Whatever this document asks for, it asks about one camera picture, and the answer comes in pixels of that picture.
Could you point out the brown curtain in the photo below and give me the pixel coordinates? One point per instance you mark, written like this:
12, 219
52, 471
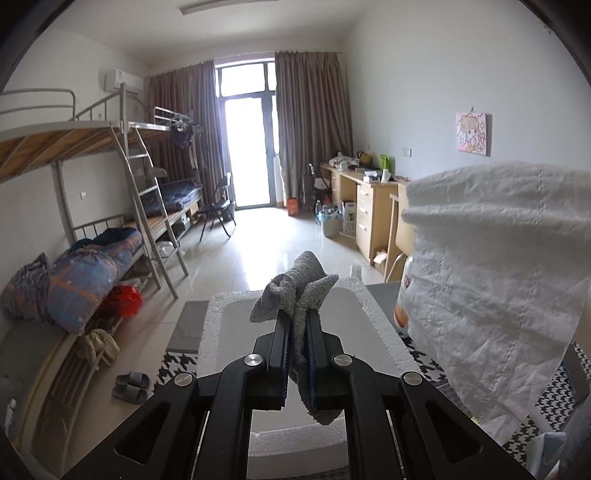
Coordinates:
207, 120
309, 120

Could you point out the orange bag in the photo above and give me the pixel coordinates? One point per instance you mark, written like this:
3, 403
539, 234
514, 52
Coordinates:
292, 207

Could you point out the dark blue bedding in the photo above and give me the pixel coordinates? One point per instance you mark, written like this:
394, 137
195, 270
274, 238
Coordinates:
178, 194

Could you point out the beige cloth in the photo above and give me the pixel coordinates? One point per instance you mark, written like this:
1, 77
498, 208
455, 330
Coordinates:
97, 348

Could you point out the plain wooden desk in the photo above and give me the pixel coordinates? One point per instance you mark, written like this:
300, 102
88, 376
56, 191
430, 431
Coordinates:
374, 217

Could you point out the grey bucket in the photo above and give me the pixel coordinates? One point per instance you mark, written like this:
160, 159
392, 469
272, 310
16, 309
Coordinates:
331, 226

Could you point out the purple hanging clothes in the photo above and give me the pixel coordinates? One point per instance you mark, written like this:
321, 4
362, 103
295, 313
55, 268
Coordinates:
181, 136

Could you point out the white foam box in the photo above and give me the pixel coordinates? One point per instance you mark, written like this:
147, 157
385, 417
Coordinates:
240, 341

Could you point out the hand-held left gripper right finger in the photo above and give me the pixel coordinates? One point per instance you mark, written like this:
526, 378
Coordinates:
323, 369

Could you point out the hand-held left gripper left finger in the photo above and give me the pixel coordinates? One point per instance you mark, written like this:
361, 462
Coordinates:
279, 364

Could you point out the red plastic bag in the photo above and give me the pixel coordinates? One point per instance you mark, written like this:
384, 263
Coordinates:
123, 301

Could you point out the grey towel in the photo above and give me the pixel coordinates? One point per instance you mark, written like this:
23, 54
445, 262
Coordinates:
304, 277

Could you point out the metal bed ladder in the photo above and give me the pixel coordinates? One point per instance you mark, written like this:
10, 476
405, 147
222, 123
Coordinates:
147, 194

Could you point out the pale blue packet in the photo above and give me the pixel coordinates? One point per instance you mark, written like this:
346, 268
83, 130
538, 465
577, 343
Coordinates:
549, 457

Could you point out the metal bunk bed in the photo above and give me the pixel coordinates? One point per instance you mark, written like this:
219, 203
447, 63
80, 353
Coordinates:
60, 138
159, 127

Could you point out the wooden chair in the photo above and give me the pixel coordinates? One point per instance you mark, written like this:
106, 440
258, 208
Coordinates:
404, 235

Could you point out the glass balcony door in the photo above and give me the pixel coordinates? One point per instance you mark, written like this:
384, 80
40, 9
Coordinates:
249, 147

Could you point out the grey slipper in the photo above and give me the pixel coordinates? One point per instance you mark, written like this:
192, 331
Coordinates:
130, 395
133, 379

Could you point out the houndstooth table cloth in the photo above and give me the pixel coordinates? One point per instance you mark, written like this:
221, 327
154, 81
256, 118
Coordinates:
549, 401

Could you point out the white air conditioner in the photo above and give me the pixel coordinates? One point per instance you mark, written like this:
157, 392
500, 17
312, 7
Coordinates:
122, 81

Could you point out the white paper towel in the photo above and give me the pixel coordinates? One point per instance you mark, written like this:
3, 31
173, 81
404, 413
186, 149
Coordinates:
485, 277

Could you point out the cartoon wall picture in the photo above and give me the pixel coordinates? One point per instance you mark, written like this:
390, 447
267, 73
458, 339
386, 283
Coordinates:
472, 133

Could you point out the white cardboard box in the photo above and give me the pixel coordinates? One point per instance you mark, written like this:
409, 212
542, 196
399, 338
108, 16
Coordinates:
349, 217

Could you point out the dark purple cloth bundle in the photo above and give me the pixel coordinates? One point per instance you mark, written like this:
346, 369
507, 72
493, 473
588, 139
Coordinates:
25, 290

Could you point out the black folding chair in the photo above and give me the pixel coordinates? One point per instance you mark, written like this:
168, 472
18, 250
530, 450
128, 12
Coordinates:
219, 207

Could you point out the blue patterned quilt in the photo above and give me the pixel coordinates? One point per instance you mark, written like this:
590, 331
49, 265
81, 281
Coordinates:
87, 281

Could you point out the green bag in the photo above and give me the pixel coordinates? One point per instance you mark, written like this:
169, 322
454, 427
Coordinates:
384, 162

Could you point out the white pump bottle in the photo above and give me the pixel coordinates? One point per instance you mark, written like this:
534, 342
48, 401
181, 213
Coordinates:
404, 295

